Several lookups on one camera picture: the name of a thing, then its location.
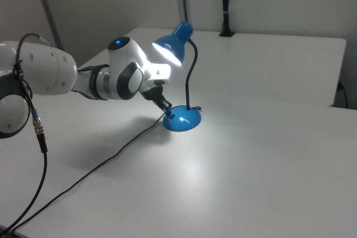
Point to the blue gooseneck desk lamp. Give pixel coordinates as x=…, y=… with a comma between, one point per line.
x=170, y=45

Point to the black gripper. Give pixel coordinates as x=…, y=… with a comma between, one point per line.
x=153, y=94

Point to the grey slim partition post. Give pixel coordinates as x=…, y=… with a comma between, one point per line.
x=48, y=12

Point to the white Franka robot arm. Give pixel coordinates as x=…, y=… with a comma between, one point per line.
x=47, y=68

